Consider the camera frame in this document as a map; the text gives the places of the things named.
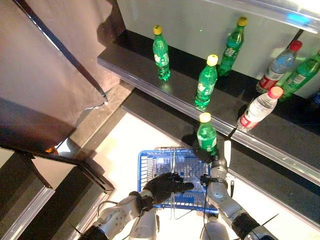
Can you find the blue plastic shopping basket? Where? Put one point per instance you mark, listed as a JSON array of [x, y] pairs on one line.
[[150, 170]]

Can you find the green soda bottle yellow cap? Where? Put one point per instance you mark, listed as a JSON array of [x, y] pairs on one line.
[[300, 75], [206, 135], [162, 60], [231, 50], [206, 85]]

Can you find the black shelf board clear rail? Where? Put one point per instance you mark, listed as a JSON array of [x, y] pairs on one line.
[[287, 135], [140, 65]]

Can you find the small orange object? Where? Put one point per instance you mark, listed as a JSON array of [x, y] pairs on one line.
[[51, 150]]

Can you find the silver robot leg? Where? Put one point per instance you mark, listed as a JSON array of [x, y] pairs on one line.
[[145, 225], [215, 230]]

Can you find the grey shelf board clear rail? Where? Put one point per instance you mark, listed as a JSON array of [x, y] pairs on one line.
[[275, 10]]

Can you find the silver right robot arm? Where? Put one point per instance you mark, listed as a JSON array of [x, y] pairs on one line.
[[220, 195]]

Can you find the silver left robot leg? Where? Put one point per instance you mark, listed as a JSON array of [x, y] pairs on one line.
[[145, 225]]

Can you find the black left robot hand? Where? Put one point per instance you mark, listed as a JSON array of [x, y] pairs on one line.
[[165, 187]]

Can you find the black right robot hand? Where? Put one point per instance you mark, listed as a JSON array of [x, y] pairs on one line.
[[221, 152]]

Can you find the clear water bottle red cap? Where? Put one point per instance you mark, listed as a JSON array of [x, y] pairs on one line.
[[277, 67], [257, 110]]

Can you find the silver right robot leg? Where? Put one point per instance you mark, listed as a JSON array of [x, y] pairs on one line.
[[215, 230]]

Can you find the dark shelf upright post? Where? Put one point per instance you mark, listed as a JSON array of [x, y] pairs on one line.
[[299, 35]]

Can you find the black framed cabinet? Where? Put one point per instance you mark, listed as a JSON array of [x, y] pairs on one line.
[[75, 190]]

